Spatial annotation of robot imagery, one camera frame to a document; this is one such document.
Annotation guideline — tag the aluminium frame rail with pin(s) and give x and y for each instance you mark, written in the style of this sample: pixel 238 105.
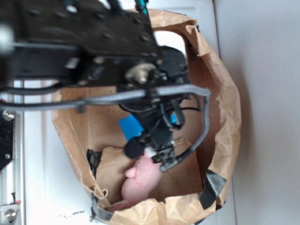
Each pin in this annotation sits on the aluminium frame rail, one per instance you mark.
pixel 12 187

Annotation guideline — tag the black mounting plate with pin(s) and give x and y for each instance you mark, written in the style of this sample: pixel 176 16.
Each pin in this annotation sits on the black mounting plate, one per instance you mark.
pixel 7 138

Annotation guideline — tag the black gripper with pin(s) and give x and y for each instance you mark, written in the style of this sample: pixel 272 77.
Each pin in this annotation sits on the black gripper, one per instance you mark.
pixel 84 43

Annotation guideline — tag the black foam microphone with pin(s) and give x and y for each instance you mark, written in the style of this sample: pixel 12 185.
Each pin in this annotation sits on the black foam microphone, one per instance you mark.
pixel 133 148

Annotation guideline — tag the robot arm with plastic wrap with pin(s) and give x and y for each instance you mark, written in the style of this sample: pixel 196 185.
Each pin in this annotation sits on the robot arm with plastic wrap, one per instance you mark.
pixel 9 32

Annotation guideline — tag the brown paper bag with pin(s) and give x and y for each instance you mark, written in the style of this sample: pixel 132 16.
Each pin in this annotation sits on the brown paper bag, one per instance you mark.
pixel 192 190

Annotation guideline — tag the blue rectangular block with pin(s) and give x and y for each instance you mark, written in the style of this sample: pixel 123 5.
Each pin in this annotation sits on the blue rectangular block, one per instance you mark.
pixel 131 127

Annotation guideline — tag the pink plush toy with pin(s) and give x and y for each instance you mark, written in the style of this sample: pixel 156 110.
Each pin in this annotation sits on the pink plush toy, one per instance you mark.
pixel 141 179

